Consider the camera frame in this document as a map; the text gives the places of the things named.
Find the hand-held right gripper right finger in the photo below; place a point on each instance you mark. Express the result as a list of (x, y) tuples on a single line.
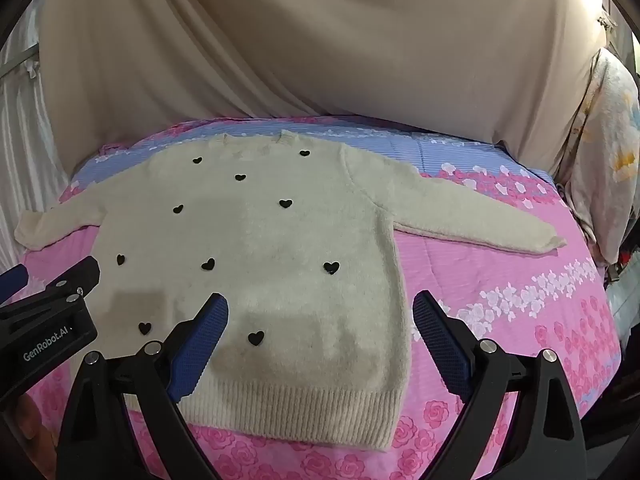
[(440, 345)]

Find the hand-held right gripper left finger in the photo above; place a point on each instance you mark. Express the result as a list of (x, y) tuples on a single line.
[(200, 347)]

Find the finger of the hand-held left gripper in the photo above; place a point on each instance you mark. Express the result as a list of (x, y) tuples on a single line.
[(75, 275), (12, 280)]

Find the cream sweater with black hearts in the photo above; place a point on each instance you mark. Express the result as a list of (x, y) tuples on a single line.
[(280, 230)]

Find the pink floral bed sheet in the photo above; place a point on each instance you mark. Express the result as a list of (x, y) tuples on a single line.
[(505, 300)]

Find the white curtain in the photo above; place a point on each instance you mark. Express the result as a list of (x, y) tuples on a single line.
[(25, 125)]

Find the white floral blanket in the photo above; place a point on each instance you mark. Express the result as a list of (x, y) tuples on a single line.
[(607, 160)]

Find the beige hanging cloth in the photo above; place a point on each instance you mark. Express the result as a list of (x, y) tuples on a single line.
[(350, 40)]

